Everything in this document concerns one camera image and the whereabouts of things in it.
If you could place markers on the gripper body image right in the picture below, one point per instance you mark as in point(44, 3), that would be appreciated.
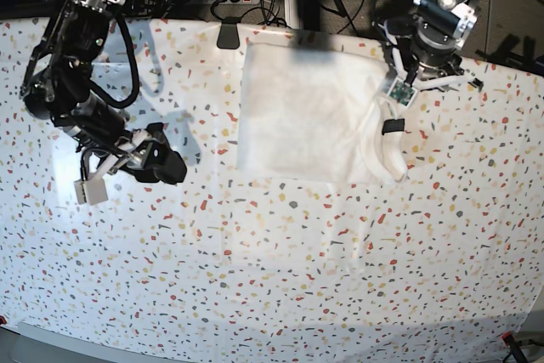
point(425, 46)

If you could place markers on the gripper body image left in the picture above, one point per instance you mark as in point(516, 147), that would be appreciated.
point(130, 147)

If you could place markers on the white printed T-shirt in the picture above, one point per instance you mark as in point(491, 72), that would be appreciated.
point(318, 115)

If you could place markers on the black table clamp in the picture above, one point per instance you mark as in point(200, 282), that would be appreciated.
point(228, 37)

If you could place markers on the terrazzo patterned tablecloth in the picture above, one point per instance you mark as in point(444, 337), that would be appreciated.
point(228, 268)

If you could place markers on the red clamp right corner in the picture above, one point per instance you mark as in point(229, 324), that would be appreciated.
point(514, 349)

